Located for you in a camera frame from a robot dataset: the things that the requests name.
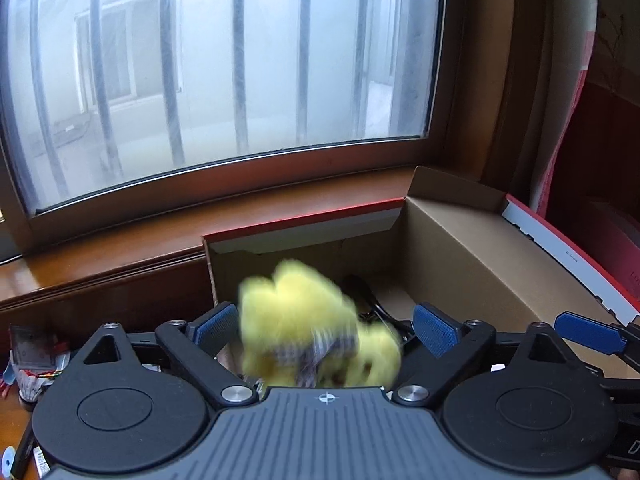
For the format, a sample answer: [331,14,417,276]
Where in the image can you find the yellow plush toy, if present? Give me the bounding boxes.
[237,258,402,389]

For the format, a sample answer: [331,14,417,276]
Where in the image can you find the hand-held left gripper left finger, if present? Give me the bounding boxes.
[81,301,259,409]

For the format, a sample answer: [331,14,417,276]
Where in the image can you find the red and white curtain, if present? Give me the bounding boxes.
[529,29,602,217]

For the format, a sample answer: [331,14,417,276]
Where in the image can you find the white shuttlecock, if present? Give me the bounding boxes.
[14,357,72,407]

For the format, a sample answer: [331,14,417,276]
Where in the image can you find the window with metal bars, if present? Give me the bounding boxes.
[0,0,451,263]

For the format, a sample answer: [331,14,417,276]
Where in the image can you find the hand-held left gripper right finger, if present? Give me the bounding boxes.
[391,301,584,408]

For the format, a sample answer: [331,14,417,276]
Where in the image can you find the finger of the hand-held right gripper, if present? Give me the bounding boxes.
[554,311,640,377]

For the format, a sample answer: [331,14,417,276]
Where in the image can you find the wooden window sill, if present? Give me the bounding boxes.
[0,180,407,311]

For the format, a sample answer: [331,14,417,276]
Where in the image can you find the black sunglasses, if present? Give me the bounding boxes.
[344,273,416,342]

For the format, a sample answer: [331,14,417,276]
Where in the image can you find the cardboard shoe box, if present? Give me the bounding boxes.
[201,165,640,382]

